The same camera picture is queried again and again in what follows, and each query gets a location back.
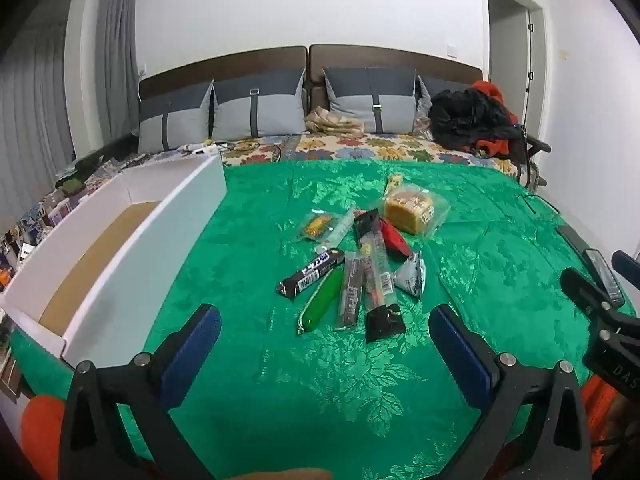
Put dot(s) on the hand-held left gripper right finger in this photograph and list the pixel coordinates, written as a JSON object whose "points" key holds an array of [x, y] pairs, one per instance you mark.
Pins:
{"points": [[457, 350]]}

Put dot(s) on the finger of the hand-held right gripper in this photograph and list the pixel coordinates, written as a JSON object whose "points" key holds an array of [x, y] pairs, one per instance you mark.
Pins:
{"points": [[627, 262], [580, 285]]}

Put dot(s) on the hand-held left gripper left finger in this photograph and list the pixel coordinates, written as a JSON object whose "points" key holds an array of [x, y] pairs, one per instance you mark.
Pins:
{"points": [[192, 350]]}

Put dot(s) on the long black clear snack packet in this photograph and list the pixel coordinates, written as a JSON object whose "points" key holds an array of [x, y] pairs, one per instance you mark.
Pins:
{"points": [[382, 320]]}

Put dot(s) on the white triangular snack packet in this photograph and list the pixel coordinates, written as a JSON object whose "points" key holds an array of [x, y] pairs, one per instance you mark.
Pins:
{"points": [[411, 275]]}

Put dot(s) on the white cardboard box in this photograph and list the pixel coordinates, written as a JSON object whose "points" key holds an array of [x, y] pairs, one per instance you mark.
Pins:
{"points": [[165, 260]]}

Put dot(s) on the brown snack stick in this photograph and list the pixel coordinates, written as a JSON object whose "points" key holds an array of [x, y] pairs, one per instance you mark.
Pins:
{"points": [[350, 295]]}

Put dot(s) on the red snack packet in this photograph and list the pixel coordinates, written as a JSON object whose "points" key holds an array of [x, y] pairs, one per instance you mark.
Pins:
{"points": [[395, 240]]}

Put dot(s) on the green sausage stick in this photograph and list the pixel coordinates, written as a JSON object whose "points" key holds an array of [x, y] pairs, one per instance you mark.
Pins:
{"points": [[320, 300]]}

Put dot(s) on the black chocolate bar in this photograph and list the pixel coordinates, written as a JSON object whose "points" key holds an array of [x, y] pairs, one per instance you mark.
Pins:
{"points": [[310, 275]]}

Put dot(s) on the packaged bread loaf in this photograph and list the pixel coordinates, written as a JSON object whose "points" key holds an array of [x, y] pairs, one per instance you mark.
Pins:
{"points": [[410, 210]]}

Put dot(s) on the clear packet with yellow snack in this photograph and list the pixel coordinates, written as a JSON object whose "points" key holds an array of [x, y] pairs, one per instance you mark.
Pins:
{"points": [[315, 225]]}

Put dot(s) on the dark flat object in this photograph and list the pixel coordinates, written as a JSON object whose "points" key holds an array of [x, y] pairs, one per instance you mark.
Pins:
{"points": [[572, 237]]}

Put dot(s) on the green patterned blanket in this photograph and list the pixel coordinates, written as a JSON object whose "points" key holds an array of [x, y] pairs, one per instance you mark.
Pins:
{"points": [[300, 385]]}

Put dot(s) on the black chair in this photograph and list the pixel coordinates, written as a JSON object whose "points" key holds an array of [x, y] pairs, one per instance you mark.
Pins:
{"points": [[530, 150]]}

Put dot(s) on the person's orange clothing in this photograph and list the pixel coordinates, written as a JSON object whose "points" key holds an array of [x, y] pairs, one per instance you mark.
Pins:
{"points": [[40, 425]]}

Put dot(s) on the pile of assorted small items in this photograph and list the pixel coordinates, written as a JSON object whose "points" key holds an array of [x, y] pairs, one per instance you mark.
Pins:
{"points": [[30, 240]]}

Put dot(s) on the dark green cloth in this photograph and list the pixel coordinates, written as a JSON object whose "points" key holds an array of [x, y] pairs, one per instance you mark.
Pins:
{"points": [[80, 172]]}

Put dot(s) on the orange garment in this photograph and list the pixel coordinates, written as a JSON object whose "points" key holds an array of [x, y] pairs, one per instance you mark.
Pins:
{"points": [[492, 90]]}

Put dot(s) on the white doorway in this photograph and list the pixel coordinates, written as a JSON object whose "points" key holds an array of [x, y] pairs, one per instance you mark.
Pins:
{"points": [[510, 60]]}

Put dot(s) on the folded beige cloth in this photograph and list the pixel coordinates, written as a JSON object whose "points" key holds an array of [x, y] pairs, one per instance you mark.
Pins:
{"points": [[332, 122]]}

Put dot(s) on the grey curtain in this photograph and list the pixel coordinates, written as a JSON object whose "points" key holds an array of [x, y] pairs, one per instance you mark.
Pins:
{"points": [[35, 110]]}

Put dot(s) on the brown headboard panel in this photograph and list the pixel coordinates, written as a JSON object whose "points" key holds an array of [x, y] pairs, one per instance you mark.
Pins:
{"points": [[400, 57], [225, 62]]}

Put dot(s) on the white light switch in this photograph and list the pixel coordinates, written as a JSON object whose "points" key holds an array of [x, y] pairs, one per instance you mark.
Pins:
{"points": [[452, 50]]}

